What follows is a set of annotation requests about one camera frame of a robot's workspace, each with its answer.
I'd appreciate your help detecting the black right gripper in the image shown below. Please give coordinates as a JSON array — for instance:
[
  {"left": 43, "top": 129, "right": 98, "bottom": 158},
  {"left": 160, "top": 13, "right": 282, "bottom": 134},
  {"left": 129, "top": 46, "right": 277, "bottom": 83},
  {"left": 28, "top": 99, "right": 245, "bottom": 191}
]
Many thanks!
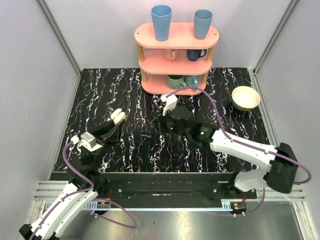
[{"left": 150, "top": 105, "right": 190, "bottom": 139}]

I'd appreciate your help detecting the white earbud charging case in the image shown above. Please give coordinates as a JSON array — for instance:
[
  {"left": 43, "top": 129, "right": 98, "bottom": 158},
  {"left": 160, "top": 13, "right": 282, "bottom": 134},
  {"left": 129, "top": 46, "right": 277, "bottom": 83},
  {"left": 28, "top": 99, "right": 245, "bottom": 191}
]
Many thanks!
[{"left": 110, "top": 108, "right": 126, "bottom": 125}]

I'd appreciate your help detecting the black earbud charging case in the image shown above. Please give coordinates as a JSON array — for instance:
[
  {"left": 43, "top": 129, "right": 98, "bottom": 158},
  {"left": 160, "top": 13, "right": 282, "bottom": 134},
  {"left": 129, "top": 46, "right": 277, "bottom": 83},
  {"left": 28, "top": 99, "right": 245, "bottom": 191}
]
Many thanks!
[{"left": 139, "top": 131, "right": 153, "bottom": 140}]

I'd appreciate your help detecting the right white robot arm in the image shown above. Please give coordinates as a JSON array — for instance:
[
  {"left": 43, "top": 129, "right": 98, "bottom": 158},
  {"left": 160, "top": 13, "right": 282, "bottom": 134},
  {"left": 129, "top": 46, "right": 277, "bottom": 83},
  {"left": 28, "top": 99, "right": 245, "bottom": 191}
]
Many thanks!
[{"left": 157, "top": 106, "right": 298, "bottom": 199}]

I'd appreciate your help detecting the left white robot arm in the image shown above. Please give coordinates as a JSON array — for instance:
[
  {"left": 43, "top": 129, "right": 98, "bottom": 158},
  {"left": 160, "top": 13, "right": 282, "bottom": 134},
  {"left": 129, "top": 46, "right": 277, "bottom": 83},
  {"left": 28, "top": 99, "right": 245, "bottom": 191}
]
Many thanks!
[{"left": 19, "top": 119, "right": 124, "bottom": 240}]

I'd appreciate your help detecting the teal glazed ceramic mug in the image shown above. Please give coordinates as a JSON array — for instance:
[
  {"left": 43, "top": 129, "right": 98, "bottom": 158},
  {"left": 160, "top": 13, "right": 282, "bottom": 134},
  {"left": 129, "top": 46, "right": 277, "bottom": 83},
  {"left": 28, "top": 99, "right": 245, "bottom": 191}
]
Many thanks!
[{"left": 166, "top": 75, "right": 187, "bottom": 90}]

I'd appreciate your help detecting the light blue butterfly mug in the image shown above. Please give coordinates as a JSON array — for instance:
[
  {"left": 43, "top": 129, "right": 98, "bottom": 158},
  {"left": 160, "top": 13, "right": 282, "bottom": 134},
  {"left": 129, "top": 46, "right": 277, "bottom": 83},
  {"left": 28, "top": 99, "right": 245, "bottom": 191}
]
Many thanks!
[{"left": 184, "top": 75, "right": 200, "bottom": 88}]

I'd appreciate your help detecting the pink three-tier shelf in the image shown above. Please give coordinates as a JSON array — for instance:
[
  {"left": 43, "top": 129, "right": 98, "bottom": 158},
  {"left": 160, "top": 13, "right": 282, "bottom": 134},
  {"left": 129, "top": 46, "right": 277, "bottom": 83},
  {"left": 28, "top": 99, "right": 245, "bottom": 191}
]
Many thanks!
[{"left": 134, "top": 22, "right": 220, "bottom": 95}]

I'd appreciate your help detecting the dark blue ceramic mug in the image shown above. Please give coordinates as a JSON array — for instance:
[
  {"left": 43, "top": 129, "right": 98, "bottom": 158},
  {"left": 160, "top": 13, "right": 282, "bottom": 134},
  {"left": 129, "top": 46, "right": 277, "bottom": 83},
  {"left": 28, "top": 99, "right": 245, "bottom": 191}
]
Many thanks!
[{"left": 186, "top": 49, "right": 208, "bottom": 62}]

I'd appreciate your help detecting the pink ceramic mug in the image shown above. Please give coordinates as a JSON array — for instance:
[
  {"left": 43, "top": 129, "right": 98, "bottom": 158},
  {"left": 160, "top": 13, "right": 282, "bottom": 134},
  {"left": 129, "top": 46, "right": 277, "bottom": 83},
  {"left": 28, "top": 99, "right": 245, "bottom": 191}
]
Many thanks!
[{"left": 164, "top": 49, "right": 179, "bottom": 62}]

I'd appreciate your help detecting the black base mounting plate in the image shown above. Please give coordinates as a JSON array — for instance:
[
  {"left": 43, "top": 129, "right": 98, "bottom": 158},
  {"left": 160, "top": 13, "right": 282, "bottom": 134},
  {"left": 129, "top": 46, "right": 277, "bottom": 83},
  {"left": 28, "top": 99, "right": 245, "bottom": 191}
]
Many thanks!
[{"left": 96, "top": 172, "right": 257, "bottom": 200}]

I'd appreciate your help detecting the cream ceramic bowl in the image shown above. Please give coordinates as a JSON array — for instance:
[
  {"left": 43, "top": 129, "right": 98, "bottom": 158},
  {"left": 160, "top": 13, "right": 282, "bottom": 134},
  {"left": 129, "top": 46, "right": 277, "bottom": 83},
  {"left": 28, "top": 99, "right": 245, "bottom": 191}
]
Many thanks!
[{"left": 231, "top": 86, "right": 261, "bottom": 112}]

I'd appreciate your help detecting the right blue plastic tumbler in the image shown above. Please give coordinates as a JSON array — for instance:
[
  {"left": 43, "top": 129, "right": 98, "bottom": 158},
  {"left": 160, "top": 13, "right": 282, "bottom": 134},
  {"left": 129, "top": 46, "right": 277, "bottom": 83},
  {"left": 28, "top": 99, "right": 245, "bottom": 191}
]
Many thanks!
[{"left": 193, "top": 9, "right": 213, "bottom": 40}]

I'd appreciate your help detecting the blue plastic tumbler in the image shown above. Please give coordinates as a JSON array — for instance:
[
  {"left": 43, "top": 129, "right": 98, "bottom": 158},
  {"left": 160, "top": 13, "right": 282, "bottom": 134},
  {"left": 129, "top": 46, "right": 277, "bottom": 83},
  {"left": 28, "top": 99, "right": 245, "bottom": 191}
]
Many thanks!
[
  {"left": 151, "top": 4, "right": 172, "bottom": 42},
  {"left": 193, "top": 9, "right": 213, "bottom": 40}
]

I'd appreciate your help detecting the left blue plastic tumbler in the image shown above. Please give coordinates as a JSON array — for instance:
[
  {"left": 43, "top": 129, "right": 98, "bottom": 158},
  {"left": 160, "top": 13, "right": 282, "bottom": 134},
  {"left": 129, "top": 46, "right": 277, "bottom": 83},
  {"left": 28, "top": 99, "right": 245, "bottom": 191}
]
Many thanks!
[{"left": 151, "top": 4, "right": 172, "bottom": 42}]

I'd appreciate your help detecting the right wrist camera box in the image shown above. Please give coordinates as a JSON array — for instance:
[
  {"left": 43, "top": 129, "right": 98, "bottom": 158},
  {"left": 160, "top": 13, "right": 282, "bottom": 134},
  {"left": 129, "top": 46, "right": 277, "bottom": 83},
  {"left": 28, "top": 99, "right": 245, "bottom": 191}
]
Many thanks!
[{"left": 160, "top": 93, "right": 178, "bottom": 116}]

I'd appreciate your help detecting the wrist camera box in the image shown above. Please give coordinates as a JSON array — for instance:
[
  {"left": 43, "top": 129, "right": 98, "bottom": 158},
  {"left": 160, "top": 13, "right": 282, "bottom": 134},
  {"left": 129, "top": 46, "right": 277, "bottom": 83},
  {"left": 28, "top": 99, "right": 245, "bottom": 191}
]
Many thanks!
[
  {"left": 79, "top": 131, "right": 103, "bottom": 152},
  {"left": 160, "top": 93, "right": 178, "bottom": 116}
]

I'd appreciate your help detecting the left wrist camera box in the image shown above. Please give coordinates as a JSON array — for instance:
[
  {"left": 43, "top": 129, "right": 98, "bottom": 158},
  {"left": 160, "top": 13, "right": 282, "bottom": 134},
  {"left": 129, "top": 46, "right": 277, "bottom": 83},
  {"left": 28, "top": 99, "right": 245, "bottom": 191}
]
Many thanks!
[{"left": 79, "top": 131, "right": 103, "bottom": 152}]

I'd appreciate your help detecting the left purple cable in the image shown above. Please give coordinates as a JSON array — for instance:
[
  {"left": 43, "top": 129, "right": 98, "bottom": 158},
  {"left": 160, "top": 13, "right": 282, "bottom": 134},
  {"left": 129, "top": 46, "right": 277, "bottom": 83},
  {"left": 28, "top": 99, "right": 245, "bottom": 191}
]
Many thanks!
[{"left": 27, "top": 136, "right": 138, "bottom": 240}]

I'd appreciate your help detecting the purple cable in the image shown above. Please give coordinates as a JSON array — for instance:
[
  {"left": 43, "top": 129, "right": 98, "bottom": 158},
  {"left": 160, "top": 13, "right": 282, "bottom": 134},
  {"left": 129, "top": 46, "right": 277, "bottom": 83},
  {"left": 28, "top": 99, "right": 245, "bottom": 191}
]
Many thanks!
[
  {"left": 27, "top": 136, "right": 138, "bottom": 240},
  {"left": 160, "top": 86, "right": 312, "bottom": 217}
]

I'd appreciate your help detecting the aluminium frame post left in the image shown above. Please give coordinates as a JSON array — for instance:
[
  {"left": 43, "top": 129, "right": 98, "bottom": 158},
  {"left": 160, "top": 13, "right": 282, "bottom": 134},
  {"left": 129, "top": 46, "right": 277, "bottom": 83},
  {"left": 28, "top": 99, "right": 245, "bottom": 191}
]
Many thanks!
[{"left": 36, "top": 0, "right": 82, "bottom": 76}]

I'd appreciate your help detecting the aluminium frame post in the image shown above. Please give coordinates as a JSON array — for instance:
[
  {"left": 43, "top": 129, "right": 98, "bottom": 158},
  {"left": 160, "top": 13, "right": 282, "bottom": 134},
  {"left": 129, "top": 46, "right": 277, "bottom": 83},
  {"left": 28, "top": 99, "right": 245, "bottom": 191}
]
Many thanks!
[
  {"left": 36, "top": 0, "right": 82, "bottom": 76},
  {"left": 252, "top": 0, "right": 301, "bottom": 76}
]

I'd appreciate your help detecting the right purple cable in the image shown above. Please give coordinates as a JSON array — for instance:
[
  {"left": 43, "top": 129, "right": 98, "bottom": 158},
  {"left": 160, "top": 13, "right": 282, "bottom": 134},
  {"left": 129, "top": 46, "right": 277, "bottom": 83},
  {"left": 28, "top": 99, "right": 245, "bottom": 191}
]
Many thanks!
[{"left": 160, "top": 86, "right": 312, "bottom": 217}]

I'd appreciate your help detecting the aluminium frame post right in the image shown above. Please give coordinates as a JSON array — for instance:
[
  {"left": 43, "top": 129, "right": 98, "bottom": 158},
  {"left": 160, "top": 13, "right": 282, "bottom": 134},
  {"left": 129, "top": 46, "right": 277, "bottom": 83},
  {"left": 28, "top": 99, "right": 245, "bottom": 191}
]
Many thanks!
[{"left": 252, "top": 0, "right": 301, "bottom": 76}]

